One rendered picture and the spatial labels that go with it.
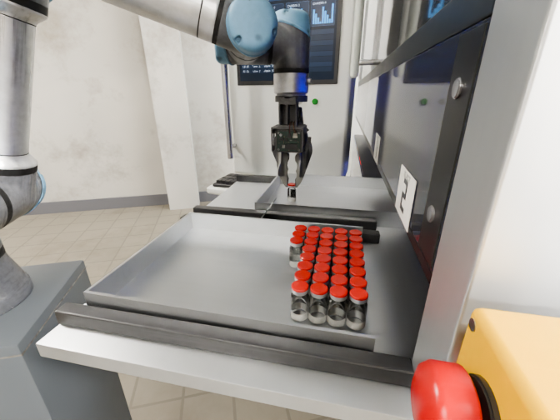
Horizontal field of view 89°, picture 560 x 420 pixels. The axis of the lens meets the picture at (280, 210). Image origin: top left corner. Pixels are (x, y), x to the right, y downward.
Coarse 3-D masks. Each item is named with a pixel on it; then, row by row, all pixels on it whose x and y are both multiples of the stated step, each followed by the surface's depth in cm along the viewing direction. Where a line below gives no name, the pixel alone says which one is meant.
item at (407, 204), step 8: (400, 176) 38; (408, 176) 34; (400, 184) 38; (408, 184) 33; (416, 184) 30; (400, 192) 37; (408, 192) 33; (400, 200) 37; (408, 200) 33; (408, 208) 32; (400, 216) 36; (408, 216) 32; (408, 224) 32
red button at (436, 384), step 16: (416, 368) 15; (432, 368) 14; (448, 368) 14; (464, 368) 14; (416, 384) 14; (432, 384) 13; (448, 384) 13; (464, 384) 13; (416, 400) 14; (432, 400) 13; (448, 400) 12; (464, 400) 12; (416, 416) 14; (432, 416) 13; (448, 416) 12; (464, 416) 12; (480, 416) 12
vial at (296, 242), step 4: (292, 240) 44; (296, 240) 44; (300, 240) 44; (292, 244) 44; (296, 244) 44; (300, 244) 44; (292, 248) 44; (296, 248) 44; (300, 248) 44; (292, 252) 44; (296, 252) 44; (300, 252) 44; (292, 256) 44; (296, 256) 44; (292, 260) 45; (296, 260) 44; (292, 264) 45; (296, 264) 45
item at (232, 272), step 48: (192, 240) 54; (240, 240) 54; (288, 240) 54; (96, 288) 36; (144, 288) 41; (192, 288) 40; (240, 288) 40; (288, 288) 40; (288, 336) 30; (336, 336) 29
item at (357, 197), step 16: (288, 176) 86; (304, 176) 85; (320, 176) 84; (336, 176) 83; (272, 192) 79; (304, 192) 79; (320, 192) 79; (336, 192) 79; (352, 192) 79; (368, 192) 79; (384, 192) 79; (256, 208) 64; (272, 208) 63; (288, 208) 62; (304, 208) 61; (320, 208) 61; (336, 208) 60; (352, 208) 60; (368, 208) 68; (384, 208) 68; (384, 224) 59; (400, 224) 58
